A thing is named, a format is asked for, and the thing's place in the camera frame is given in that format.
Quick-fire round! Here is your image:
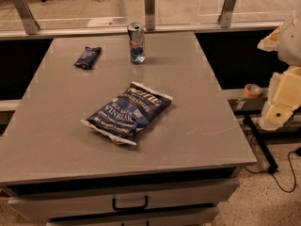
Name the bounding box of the roll of tan tape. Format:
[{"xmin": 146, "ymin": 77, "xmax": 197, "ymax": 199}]
[{"xmin": 244, "ymin": 84, "xmax": 262, "ymax": 99}]

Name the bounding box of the grey side shelf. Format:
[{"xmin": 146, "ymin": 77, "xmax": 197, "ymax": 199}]
[{"xmin": 224, "ymin": 88, "xmax": 267, "ymax": 113}]

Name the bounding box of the silver drink can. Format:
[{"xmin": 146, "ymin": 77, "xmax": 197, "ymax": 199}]
[{"xmin": 127, "ymin": 22, "xmax": 145, "ymax": 64}]

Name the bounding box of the black table leg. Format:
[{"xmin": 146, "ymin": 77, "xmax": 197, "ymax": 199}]
[{"xmin": 243, "ymin": 113, "xmax": 278, "ymax": 175}]

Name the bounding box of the small dark blue snack packet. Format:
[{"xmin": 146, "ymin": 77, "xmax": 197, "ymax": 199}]
[{"xmin": 74, "ymin": 46, "xmax": 102, "ymax": 70}]

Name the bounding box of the metal bracket post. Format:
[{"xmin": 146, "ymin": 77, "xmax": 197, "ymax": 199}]
[
  {"xmin": 218, "ymin": 0, "xmax": 237, "ymax": 28},
  {"xmin": 144, "ymin": 0, "xmax": 155, "ymax": 30},
  {"xmin": 11, "ymin": 0, "xmax": 40, "ymax": 35}
]

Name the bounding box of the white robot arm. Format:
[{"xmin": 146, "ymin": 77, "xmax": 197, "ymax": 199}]
[{"xmin": 258, "ymin": 9, "xmax": 301, "ymax": 131}]

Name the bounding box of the middle metal bracket post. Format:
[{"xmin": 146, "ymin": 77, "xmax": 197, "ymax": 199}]
[{"xmin": 144, "ymin": 0, "xmax": 155, "ymax": 30}]

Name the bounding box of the blue chip bag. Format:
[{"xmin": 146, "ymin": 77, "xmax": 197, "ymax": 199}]
[{"xmin": 82, "ymin": 82, "xmax": 173, "ymax": 146}]

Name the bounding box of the right metal bracket post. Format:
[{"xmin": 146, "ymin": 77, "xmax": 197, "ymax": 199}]
[{"xmin": 218, "ymin": 0, "xmax": 237, "ymax": 28}]

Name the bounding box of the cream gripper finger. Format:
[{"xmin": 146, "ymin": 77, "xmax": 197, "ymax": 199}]
[
  {"xmin": 260, "ymin": 66, "xmax": 301, "ymax": 131},
  {"xmin": 257, "ymin": 27, "xmax": 281, "ymax": 52}
]

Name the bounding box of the black upper drawer handle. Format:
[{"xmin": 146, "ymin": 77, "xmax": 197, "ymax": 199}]
[{"xmin": 112, "ymin": 196, "xmax": 149, "ymax": 212}]

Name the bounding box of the left metal bracket post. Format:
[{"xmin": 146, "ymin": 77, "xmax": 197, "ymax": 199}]
[{"xmin": 11, "ymin": 0, "xmax": 40, "ymax": 35}]

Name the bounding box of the upper white drawer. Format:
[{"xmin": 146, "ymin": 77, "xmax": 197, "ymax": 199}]
[{"xmin": 8, "ymin": 178, "xmax": 239, "ymax": 219}]

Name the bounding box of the black floor cable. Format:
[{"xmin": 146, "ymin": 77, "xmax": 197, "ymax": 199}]
[{"xmin": 244, "ymin": 148, "xmax": 301, "ymax": 194}]

